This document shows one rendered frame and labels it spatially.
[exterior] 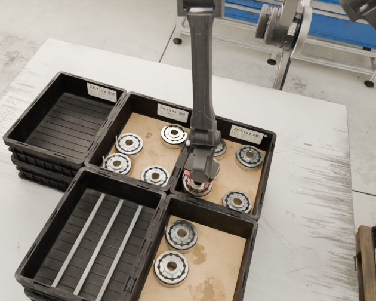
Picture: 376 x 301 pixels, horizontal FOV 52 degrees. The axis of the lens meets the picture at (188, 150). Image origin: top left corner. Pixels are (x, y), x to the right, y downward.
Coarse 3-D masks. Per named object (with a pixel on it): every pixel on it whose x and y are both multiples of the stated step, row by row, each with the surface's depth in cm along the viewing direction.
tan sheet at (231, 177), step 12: (228, 144) 152; (240, 144) 153; (228, 156) 148; (264, 156) 150; (228, 168) 144; (240, 168) 145; (216, 180) 140; (228, 180) 141; (240, 180) 142; (252, 180) 142; (216, 192) 137; (252, 192) 139; (252, 204) 135
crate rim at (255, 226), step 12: (168, 204) 121; (192, 204) 121; (204, 204) 122; (228, 216) 120; (240, 216) 120; (156, 228) 115; (252, 228) 118; (252, 240) 117; (144, 252) 109; (252, 252) 113; (144, 264) 108; (132, 288) 104; (240, 288) 106; (240, 300) 103
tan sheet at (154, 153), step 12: (132, 120) 155; (144, 120) 156; (156, 120) 157; (132, 132) 151; (144, 132) 152; (156, 132) 152; (144, 144) 148; (156, 144) 149; (144, 156) 144; (156, 156) 145; (168, 156) 145; (132, 168) 140; (144, 168) 141; (168, 168) 142
